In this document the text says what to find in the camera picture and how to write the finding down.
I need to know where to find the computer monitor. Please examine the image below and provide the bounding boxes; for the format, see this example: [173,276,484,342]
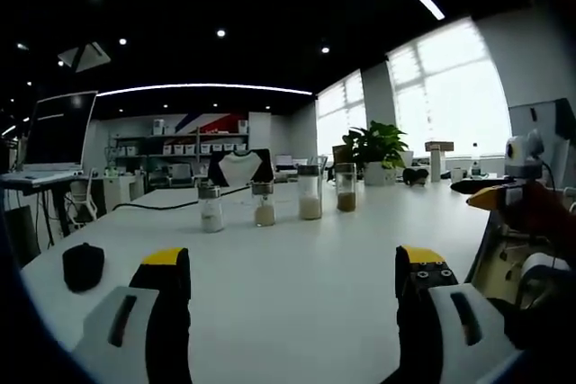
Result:
[24,90,99,167]

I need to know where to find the storage shelf with boxes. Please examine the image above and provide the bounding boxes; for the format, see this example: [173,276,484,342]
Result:
[107,118,251,178]

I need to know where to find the black and white shirt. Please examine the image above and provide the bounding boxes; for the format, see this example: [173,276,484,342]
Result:
[207,147,275,188]

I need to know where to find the side desk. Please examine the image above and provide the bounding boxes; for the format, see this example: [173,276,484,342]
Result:
[0,169,91,250]

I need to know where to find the tall seasoning bottle white grains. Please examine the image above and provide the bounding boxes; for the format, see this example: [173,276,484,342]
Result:
[297,165,324,221]

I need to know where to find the tall seasoning bottle brown powder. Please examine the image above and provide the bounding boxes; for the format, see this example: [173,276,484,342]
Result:
[335,162,358,213]

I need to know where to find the black cable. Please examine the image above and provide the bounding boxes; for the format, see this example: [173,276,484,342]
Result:
[111,183,253,213]

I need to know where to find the ceiling air conditioner unit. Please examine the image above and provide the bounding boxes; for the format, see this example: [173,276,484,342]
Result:
[57,40,112,74]

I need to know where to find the small dark object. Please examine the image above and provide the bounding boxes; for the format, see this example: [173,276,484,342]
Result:
[401,167,431,188]

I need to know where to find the green potted plant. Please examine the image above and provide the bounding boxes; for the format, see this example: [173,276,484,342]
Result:
[341,121,410,187]

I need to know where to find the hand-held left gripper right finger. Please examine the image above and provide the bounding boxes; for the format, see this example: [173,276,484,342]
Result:
[394,245,526,384]

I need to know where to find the short seasoning bottle white powder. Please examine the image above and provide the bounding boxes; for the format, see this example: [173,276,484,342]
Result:
[197,182,225,234]

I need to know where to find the black cloth lump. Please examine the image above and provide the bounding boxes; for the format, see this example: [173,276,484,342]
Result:
[61,242,106,293]

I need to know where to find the short seasoning bottle beige powder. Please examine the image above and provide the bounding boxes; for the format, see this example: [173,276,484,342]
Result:
[250,179,276,228]

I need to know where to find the white pillar with brown box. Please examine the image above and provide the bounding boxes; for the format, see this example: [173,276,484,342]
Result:
[424,140,455,183]

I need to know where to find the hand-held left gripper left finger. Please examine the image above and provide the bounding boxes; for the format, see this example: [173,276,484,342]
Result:
[71,247,193,384]

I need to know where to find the white office chair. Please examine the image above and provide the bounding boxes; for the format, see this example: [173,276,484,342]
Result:
[67,166,99,230]

